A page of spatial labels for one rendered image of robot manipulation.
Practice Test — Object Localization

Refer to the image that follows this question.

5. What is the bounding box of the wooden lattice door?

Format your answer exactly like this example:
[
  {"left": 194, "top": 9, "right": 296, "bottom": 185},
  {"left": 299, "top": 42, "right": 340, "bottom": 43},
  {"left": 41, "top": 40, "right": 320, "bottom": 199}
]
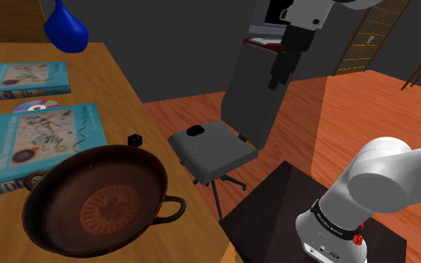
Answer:
[{"left": 332, "top": 0, "right": 412, "bottom": 77}]

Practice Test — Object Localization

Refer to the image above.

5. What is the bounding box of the wooden desk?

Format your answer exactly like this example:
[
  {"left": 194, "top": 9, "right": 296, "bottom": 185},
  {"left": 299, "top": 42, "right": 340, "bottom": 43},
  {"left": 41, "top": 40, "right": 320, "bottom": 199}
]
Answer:
[{"left": 0, "top": 0, "right": 246, "bottom": 263}]

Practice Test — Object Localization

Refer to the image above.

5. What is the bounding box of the blue vase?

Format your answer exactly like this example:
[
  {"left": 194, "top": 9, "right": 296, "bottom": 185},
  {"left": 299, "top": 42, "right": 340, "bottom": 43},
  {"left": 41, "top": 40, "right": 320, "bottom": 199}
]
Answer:
[{"left": 43, "top": 0, "right": 90, "bottom": 54}]

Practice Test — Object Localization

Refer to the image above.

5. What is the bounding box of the grey office chair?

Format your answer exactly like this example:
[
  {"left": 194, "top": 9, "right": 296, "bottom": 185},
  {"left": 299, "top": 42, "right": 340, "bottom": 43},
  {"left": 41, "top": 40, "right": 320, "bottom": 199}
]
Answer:
[{"left": 168, "top": 40, "right": 289, "bottom": 222}]

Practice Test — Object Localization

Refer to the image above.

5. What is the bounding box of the brown two-handled bowl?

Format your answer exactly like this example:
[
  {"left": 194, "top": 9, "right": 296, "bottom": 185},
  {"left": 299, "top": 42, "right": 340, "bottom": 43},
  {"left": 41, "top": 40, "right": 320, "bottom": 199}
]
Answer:
[{"left": 22, "top": 143, "right": 188, "bottom": 259}]

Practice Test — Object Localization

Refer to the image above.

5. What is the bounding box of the teal art book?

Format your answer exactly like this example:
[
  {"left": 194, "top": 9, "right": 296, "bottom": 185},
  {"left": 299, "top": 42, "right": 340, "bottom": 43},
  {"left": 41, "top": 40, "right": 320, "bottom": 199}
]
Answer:
[
  {"left": 0, "top": 61, "right": 72, "bottom": 103},
  {"left": 0, "top": 102, "right": 108, "bottom": 201}
]

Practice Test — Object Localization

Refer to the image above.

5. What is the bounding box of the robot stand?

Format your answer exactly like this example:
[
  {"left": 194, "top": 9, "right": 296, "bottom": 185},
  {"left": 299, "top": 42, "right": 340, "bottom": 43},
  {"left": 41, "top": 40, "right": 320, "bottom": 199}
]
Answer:
[{"left": 218, "top": 160, "right": 408, "bottom": 263}]

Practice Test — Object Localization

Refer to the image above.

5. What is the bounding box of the small black die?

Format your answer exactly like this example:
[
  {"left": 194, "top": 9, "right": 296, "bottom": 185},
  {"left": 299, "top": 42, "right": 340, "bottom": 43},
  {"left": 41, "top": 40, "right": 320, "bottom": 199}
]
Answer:
[{"left": 127, "top": 133, "right": 144, "bottom": 148}]

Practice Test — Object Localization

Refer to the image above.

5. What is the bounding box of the flat black round object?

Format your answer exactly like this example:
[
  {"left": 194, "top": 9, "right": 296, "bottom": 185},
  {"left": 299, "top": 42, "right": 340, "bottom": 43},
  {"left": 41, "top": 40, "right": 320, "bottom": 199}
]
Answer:
[{"left": 185, "top": 124, "right": 206, "bottom": 137}]

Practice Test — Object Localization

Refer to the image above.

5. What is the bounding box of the shiny compact disc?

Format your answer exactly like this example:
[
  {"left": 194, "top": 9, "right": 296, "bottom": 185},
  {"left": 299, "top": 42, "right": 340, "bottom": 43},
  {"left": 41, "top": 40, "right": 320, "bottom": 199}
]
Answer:
[{"left": 12, "top": 99, "right": 61, "bottom": 114}]

